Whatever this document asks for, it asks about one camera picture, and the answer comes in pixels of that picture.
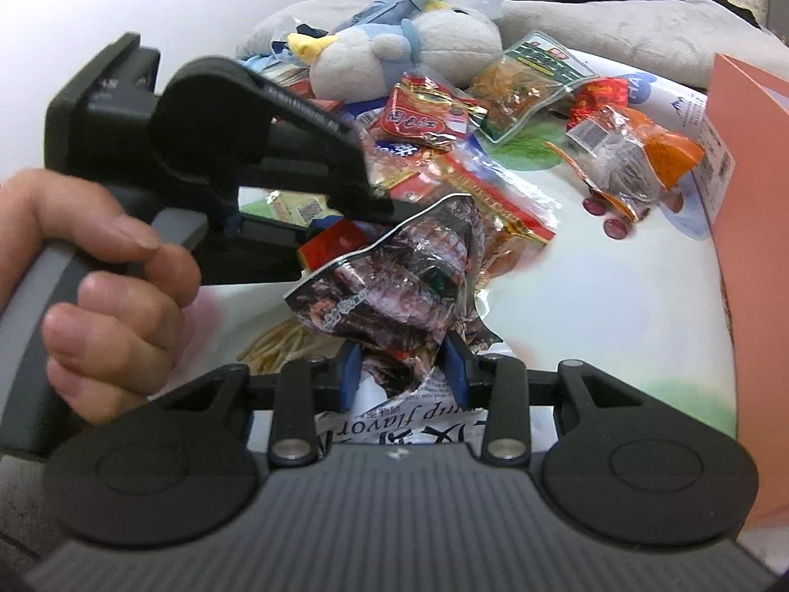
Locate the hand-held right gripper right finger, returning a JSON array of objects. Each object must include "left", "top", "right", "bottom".
[{"left": 442, "top": 328, "right": 648, "bottom": 468}]

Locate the red snack packet white label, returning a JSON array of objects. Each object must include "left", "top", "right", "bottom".
[{"left": 377, "top": 71, "right": 489, "bottom": 153}]

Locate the person's left hand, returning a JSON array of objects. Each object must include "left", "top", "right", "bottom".
[{"left": 0, "top": 169, "right": 202, "bottom": 426}]

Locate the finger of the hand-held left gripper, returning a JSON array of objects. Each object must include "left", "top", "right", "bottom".
[
  {"left": 237, "top": 62, "right": 398, "bottom": 226},
  {"left": 197, "top": 210, "right": 310, "bottom": 288}
]

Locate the clear red trim snack packet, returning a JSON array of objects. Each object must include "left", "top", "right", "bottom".
[{"left": 424, "top": 147, "right": 560, "bottom": 280}]

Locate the small red snack packet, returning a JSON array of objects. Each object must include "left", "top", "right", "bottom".
[{"left": 566, "top": 74, "right": 631, "bottom": 132}]

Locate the pink cardboard box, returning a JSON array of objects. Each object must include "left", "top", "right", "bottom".
[{"left": 704, "top": 52, "right": 789, "bottom": 526}]

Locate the white printed snack packet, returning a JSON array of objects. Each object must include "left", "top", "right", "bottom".
[{"left": 311, "top": 345, "right": 560, "bottom": 449}]

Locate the beige snack packet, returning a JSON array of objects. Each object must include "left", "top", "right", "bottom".
[{"left": 264, "top": 188, "right": 344, "bottom": 228}]

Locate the grey blue penguin plush toy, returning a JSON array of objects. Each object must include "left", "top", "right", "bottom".
[{"left": 285, "top": 8, "right": 504, "bottom": 104}]

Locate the orange clear snack packet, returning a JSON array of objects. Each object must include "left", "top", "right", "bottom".
[{"left": 544, "top": 104, "right": 707, "bottom": 224}]

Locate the dark crinkled snack packet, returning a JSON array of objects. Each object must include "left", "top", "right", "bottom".
[{"left": 284, "top": 193, "right": 502, "bottom": 397}]

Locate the red square snack packet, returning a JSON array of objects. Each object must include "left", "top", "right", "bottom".
[{"left": 297, "top": 218, "right": 375, "bottom": 273}]

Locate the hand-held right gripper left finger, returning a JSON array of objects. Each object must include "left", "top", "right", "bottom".
[{"left": 144, "top": 342, "right": 364, "bottom": 468}]

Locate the green snack packet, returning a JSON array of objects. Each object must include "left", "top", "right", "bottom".
[{"left": 470, "top": 33, "right": 600, "bottom": 147}]

